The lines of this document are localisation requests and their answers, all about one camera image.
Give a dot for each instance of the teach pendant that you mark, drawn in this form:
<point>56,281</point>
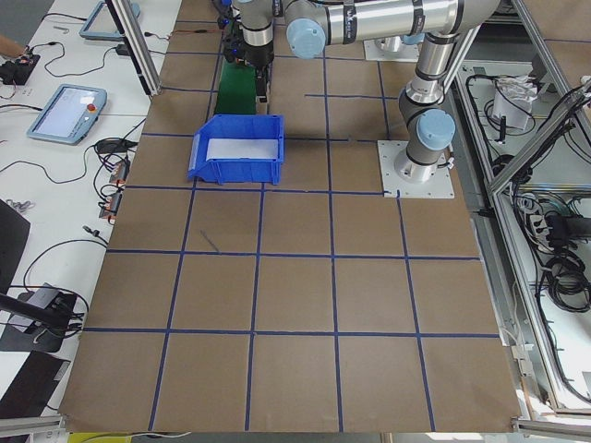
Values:
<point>69,115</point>
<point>100,26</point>

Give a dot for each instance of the white foam pad source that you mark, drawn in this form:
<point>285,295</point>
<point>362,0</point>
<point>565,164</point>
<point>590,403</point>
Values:
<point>238,148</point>

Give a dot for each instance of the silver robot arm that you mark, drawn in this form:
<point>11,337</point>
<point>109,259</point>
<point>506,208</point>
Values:
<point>311,26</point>

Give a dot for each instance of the far teach pendant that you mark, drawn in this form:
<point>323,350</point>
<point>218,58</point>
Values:
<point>100,26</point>

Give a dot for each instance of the aluminium frame post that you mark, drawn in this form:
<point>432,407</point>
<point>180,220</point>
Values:
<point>128,26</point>

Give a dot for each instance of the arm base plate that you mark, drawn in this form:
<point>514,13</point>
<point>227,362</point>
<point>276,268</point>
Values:
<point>391,49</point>
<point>401,178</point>

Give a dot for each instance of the green conveyor belt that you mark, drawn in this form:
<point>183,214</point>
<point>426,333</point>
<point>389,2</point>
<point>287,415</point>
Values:
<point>236,90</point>

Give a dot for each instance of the blue source bin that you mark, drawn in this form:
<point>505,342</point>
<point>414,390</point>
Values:
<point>245,126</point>

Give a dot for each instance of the near teach pendant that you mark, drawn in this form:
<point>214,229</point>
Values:
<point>69,115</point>

